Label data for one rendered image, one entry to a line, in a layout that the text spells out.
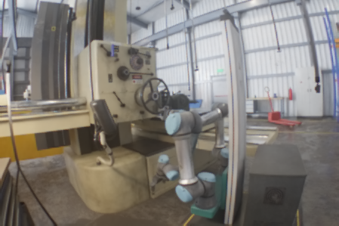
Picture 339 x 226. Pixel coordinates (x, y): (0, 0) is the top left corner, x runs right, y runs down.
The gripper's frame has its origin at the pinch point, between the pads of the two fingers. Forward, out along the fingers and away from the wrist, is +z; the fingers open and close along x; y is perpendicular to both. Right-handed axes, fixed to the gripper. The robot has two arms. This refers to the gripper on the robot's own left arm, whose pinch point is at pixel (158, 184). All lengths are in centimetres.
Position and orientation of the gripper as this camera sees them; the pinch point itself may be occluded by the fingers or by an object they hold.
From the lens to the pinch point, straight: 147.6
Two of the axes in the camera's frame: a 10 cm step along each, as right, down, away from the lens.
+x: -6.4, 1.9, -7.5
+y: -7.5, -3.6, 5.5
